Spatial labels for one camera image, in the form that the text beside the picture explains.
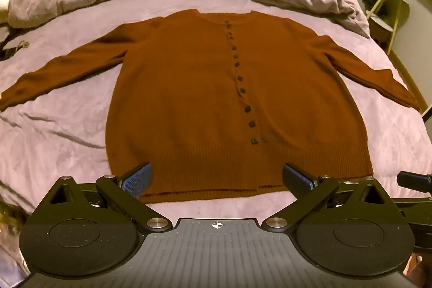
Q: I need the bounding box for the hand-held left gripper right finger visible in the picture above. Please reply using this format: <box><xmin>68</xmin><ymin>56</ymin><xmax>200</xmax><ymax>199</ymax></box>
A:
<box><xmin>261</xmin><ymin>162</ymin><xmax>400</xmax><ymax>235</ymax></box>

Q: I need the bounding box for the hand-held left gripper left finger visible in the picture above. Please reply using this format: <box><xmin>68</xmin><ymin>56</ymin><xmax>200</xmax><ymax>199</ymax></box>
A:
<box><xmin>33</xmin><ymin>162</ymin><xmax>171</xmax><ymax>235</ymax></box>

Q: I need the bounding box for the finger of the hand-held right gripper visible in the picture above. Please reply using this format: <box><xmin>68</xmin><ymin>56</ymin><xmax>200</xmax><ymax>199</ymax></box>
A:
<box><xmin>397</xmin><ymin>171</ymin><xmax>432</xmax><ymax>195</ymax></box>

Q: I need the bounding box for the brown button cardigan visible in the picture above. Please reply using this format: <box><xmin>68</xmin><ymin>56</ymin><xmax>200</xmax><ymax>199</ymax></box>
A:
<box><xmin>0</xmin><ymin>9</ymin><xmax>421</xmax><ymax>204</ymax></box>

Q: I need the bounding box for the lilac bed sheet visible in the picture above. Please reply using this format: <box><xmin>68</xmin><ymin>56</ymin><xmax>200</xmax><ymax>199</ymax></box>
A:
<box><xmin>0</xmin><ymin>0</ymin><xmax>432</xmax><ymax>235</ymax></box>

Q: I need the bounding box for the yellow-green side table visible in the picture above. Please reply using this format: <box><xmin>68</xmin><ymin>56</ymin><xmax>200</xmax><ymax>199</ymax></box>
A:
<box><xmin>366</xmin><ymin>0</ymin><xmax>411</xmax><ymax>54</ymax></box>

